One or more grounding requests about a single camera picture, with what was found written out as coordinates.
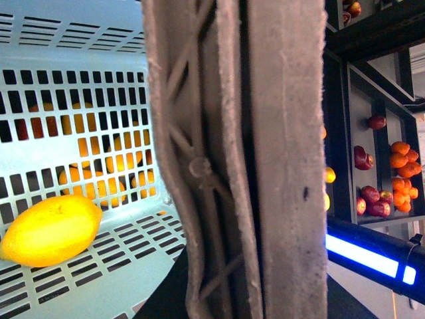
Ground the brown basket handle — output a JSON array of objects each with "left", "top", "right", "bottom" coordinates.
[{"left": 141, "top": 1, "right": 327, "bottom": 318}]

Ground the light blue plastic basket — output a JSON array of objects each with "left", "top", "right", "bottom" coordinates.
[{"left": 1, "top": 1, "right": 185, "bottom": 318}]

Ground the yellow lemon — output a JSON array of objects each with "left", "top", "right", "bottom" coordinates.
[{"left": 1, "top": 195, "right": 103, "bottom": 267}]

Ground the black fruit display shelf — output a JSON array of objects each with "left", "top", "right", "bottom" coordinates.
[{"left": 322, "top": 1, "right": 424, "bottom": 229}]

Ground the red apple upper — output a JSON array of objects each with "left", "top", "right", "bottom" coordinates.
[{"left": 367, "top": 116, "right": 387, "bottom": 130}]

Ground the red apple pair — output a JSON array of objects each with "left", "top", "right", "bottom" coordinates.
[{"left": 356, "top": 185, "right": 394, "bottom": 218}]

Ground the orange tangerine pile upper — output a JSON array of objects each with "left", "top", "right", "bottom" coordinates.
[{"left": 390, "top": 141, "right": 422, "bottom": 178}]

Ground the orange tangerine pile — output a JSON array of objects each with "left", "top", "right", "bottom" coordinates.
[
  {"left": 390, "top": 141, "right": 422, "bottom": 178},
  {"left": 392, "top": 177, "right": 419, "bottom": 213}
]

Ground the orange tangerine pile lower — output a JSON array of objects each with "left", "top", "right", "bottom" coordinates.
[{"left": 392, "top": 177, "right": 419, "bottom": 213}]

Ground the blue white light bar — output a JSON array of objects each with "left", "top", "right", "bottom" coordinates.
[{"left": 325, "top": 234, "right": 416, "bottom": 285}]

